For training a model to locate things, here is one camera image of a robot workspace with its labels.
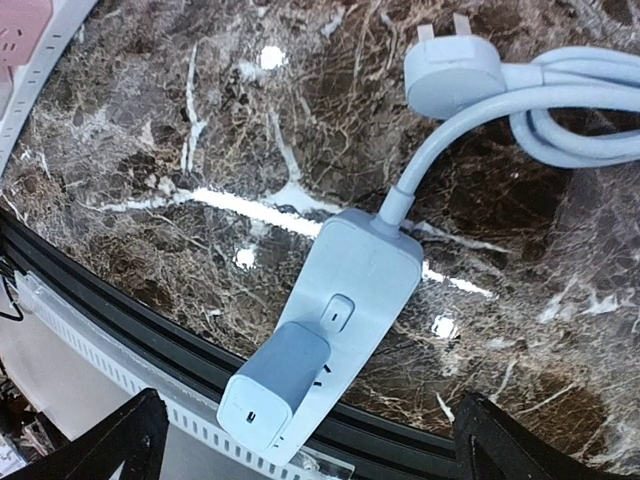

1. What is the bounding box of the light blue power strip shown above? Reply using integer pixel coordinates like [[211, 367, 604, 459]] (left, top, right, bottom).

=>
[[256, 209, 423, 465]]

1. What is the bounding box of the grey-blue coiled power cable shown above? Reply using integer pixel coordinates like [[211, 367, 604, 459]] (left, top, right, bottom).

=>
[[372, 12, 640, 241]]

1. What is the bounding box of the pink cube socket adapter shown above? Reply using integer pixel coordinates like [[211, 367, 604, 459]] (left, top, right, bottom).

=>
[[0, 0, 53, 67]]

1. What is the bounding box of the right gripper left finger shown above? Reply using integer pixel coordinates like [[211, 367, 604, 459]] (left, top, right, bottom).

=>
[[9, 388, 169, 479]]

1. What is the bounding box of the white slotted cable duct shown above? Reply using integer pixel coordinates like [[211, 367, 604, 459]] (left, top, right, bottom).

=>
[[15, 272, 355, 479]]

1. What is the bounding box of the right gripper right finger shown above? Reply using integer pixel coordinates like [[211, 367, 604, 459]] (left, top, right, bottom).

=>
[[454, 393, 608, 479]]

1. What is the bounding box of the small blue charger plug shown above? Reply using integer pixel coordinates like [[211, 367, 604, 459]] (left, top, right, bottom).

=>
[[217, 322, 331, 452]]

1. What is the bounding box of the black front table rail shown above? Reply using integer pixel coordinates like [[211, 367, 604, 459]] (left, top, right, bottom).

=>
[[1, 211, 455, 462]]

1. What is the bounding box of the white multicolour power strip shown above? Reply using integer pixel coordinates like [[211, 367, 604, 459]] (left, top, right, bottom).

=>
[[1, 0, 97, 169]]

